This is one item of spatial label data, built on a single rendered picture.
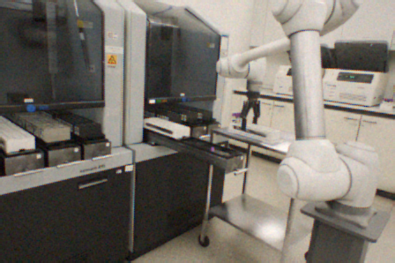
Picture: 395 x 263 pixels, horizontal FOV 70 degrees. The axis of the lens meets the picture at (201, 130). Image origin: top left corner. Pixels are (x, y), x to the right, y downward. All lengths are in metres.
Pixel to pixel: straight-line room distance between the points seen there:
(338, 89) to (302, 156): 2.54
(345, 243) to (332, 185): 0.27
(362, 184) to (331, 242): 0.26
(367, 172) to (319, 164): 0.20
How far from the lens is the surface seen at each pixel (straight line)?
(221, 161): 1.28
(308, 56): 1.06
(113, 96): 1.51
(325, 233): 1.23
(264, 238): 1.74
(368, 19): 3.78
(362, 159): 1.12
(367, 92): 3.42
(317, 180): 0.98
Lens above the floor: 1.21
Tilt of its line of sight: 14 degrees down
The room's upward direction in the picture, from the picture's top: 5 degrees clockwise
